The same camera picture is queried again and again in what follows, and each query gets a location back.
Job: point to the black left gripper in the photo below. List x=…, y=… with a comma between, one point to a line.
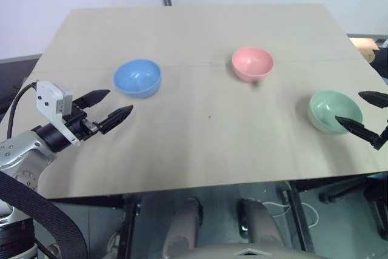
x=77, y=122

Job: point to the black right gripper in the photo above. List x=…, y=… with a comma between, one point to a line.
x=385, y=133

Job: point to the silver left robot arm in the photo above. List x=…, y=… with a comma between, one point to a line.
x=18, y=150

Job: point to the green bowl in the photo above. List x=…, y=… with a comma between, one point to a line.
x=324, y=110

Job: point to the blue bowl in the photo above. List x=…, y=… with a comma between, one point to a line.
x=136, y=77

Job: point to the black bulky object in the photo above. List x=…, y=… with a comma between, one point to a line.
x=380, y=65

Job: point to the brown cardboard box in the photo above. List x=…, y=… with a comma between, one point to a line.
x=362, y=45

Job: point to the black office chair base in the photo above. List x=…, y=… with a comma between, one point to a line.
x=363, y=195

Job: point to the dark grey cabinet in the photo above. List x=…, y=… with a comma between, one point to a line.
x=15, y=74

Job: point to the black table leg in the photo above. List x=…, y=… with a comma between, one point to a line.
x=298, y=216
x=128, y=228

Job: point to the pink bowl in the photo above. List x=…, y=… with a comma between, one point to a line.
x=251, y=65

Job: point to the grey left robot leg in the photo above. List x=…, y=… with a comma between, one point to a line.
x=182, y=228

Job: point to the grey robot leg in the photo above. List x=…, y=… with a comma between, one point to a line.
x=182, y=228
x=260, y=225

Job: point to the grey right robot leg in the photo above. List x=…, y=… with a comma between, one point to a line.
x=260, y=225

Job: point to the grey robot torso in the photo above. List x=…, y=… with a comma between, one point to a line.
x=251, y=253

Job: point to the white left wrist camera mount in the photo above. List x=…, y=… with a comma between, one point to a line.
x=48, y=98

